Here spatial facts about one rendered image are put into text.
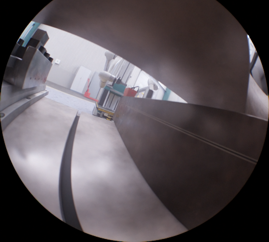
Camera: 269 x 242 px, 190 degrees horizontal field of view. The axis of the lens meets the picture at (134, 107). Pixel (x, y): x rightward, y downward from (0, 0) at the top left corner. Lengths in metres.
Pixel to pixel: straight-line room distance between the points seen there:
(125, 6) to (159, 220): 0.63
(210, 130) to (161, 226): 0.33
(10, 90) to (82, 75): 6.19
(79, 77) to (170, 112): 6.42
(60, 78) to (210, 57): 7.22
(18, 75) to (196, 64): 0.83
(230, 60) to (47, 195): 0.63
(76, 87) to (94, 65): 2.38
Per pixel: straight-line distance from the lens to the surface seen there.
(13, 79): 0.62
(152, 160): 0.37
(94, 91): 7.31
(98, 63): 7.54
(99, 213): 0.29
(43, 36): 0.78
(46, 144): 0.43
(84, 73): 6.60
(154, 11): 0.27
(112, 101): 2.07
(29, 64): 0.56
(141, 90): 1.90
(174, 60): 0.38
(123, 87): 2.05
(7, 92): 0.59
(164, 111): 0.37
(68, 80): 7.06
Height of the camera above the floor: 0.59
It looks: level
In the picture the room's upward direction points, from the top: 23 degrees clockwise
